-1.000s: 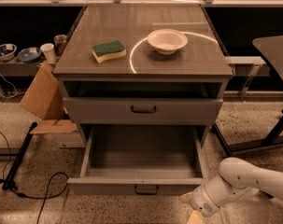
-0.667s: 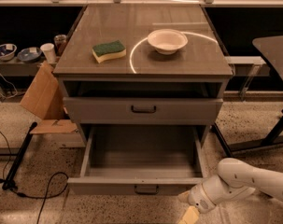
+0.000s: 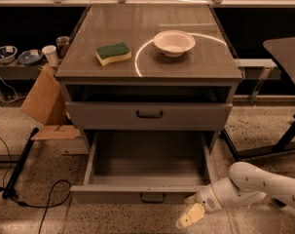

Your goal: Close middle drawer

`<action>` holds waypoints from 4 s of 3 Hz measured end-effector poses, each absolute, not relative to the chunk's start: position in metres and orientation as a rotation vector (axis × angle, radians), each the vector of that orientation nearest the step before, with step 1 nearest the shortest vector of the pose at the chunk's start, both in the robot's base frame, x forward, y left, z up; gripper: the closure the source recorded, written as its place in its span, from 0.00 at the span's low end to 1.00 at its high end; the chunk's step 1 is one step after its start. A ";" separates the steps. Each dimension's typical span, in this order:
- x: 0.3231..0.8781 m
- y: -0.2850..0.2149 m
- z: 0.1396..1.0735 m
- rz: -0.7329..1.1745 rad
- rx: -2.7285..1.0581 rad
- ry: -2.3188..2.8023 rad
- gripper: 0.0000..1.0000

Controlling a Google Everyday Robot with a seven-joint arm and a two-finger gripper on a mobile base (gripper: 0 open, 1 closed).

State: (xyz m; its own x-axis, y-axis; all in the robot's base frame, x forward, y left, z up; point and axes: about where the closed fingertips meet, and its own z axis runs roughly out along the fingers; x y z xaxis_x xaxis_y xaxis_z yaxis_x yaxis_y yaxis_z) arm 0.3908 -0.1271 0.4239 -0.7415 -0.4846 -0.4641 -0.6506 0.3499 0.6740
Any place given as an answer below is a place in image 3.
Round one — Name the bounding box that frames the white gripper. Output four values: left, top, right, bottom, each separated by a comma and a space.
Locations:
176, 183, 227, 229

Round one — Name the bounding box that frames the grey drawer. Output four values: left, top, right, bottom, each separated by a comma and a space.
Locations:
71, 131, 213, 204
66, 101, 232, 131

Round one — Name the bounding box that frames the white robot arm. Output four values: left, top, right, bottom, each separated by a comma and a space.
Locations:
176, 162, 295, 229

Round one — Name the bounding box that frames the grey drawer cabinet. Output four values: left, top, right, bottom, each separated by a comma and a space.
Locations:
56, 3, 242, 147

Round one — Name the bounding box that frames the black right floor bar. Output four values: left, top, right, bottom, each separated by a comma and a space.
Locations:
221, 129, 241, 162

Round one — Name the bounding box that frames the black floor bar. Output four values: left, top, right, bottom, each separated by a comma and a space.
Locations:
221, 129, 241, 162
2, 128, 39, 199

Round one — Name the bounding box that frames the flat cardboard piece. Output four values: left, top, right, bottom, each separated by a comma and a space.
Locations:
31, 125, 80, 140

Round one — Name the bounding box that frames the black left floor bar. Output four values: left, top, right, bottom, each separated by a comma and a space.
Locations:
2, 128, 39, 199

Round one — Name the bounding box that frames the green yellow sponge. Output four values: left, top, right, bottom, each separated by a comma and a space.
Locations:
95, 42, 131, 66

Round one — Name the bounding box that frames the dark side table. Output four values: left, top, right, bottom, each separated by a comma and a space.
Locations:
238, 37, 295, 161

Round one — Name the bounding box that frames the brown cardboard sheet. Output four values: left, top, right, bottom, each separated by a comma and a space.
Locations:
21, 64, 67, 125

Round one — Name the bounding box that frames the glass jar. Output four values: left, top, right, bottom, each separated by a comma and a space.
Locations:
56, 36, 70, 59

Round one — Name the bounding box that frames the white paper cup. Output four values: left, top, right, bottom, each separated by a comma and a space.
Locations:
42, 45, 58, 66

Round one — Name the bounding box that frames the blue bowl on shelf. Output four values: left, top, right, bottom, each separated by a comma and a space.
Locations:
18, 49, 43, 66

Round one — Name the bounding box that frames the white bowl on shelf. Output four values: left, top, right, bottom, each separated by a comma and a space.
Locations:
0, 46, 18, 64

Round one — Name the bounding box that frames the white cable on shelf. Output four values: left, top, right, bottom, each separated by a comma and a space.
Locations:
0, 61, 19, 105

